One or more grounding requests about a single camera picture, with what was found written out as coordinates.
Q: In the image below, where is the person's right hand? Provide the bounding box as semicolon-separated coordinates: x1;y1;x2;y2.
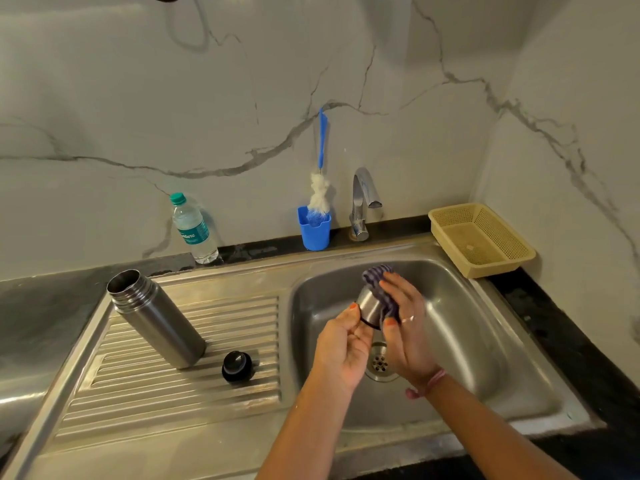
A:
378;271;443;391

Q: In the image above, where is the person's left hand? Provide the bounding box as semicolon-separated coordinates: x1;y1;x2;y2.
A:
309;302;375;393

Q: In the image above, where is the steel cup cap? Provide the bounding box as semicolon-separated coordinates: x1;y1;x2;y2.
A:
355;285;386;331

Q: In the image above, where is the dark checked cloth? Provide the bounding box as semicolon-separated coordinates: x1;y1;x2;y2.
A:
361;264;401;329

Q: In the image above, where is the black stopper lid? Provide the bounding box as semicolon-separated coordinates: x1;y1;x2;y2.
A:
221;350;257;385

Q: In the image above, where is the stainless steel flask body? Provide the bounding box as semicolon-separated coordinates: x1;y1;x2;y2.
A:
106;269;208;370

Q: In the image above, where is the blue white bottle brush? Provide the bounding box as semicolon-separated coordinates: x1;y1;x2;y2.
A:
305;108;332;225

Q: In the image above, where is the person's left forearm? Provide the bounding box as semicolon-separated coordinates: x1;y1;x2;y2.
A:
255;374;359;480

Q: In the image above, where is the person's right forearm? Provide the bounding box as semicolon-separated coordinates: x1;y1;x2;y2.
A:
425;374;579;480

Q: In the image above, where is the clear plastic water bottle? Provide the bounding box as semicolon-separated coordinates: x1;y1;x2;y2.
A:
169;192;220;265

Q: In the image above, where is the blue plastic brush holder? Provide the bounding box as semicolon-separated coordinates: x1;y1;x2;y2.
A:
297;205;333;252

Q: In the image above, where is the yellow plastic basket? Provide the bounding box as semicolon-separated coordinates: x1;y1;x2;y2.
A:
427;202;537;279

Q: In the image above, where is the chrome faucet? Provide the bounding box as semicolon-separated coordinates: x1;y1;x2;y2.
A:
348;167;384;243

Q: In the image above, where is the stainless steel sink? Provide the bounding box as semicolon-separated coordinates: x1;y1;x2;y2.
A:
5;232;606;480

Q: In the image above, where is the pink thread bracelet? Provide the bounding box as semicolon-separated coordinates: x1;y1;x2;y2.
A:
403;368;449;401

